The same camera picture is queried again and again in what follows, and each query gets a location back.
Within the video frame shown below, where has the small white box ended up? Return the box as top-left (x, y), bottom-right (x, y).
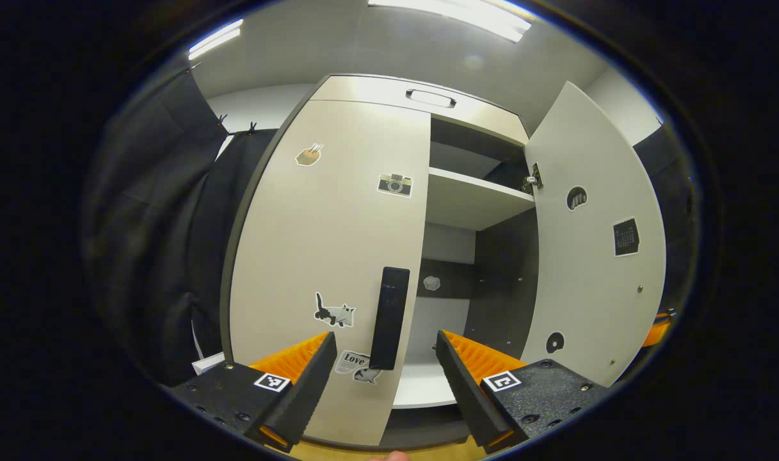
top-left (192, 352), bottom-right (227, 375)

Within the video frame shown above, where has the beige double-door shoe cabinet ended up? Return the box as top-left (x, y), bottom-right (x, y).
top-left (220, 74), bottom-right (543, 452)

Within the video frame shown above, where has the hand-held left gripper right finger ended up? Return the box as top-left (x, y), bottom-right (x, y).
top-left (435, 330), bottom-right (611, 454)

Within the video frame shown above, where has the white cabinet bottom board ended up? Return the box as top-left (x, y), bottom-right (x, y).
top-left (392, 298), bottom-right (473, 409)

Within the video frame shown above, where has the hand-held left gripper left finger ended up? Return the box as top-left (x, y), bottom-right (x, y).
top-left (168, 331), bottom-right (337, 454)

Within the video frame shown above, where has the beige cabinet door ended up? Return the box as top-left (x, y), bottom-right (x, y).
top-left (229, 99), bottom-right (431, 447)
top-left (520, 81), bottom-right (667, 388)

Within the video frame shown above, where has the black door handle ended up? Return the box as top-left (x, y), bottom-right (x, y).
top-left (369, 267), bottom-right (411, 371)

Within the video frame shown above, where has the white cabinet shelf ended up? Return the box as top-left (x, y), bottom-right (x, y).
top-left (426, 166), bottom-right (536, 231)

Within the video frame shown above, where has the narrow ceiling light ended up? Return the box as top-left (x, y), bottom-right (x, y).
top-left (188, 19), bottom-right (244, 61)

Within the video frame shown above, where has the beige cabinet drawer front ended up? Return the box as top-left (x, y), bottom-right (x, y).
top-left (309, 75), bottom-right (529, 145)

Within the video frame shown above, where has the black backdrop cloth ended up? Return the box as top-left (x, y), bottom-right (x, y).
top-left (85, 67), bottom-right (697, 388)

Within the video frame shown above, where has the black drawer handle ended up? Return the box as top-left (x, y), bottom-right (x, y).
top-left (405, 89), bottom-right (457, 109)

